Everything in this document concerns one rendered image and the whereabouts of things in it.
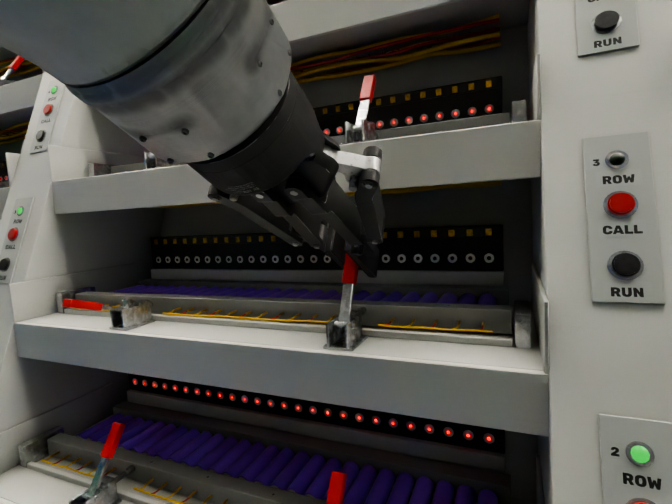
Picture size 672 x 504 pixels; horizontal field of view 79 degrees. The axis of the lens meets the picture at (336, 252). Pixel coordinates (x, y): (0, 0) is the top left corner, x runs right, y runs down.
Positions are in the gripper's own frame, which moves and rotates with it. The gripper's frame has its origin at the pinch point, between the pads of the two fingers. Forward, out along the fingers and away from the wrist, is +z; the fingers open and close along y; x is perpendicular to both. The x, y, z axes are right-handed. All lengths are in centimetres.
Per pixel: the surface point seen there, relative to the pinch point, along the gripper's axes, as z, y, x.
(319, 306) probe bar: 4.4, -4.8, -4.4
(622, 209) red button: -3.4, 20.6, 1.3
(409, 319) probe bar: 5.0, 4.6, -5.1
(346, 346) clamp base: -0.6, 0.8, -9.0
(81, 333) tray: -0.8, -31.7, -10.1
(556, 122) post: -3.9, 17.0, 8.8
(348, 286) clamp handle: -0.2, 0.1, -3.6
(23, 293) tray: -1.5, -44.4, -5.9
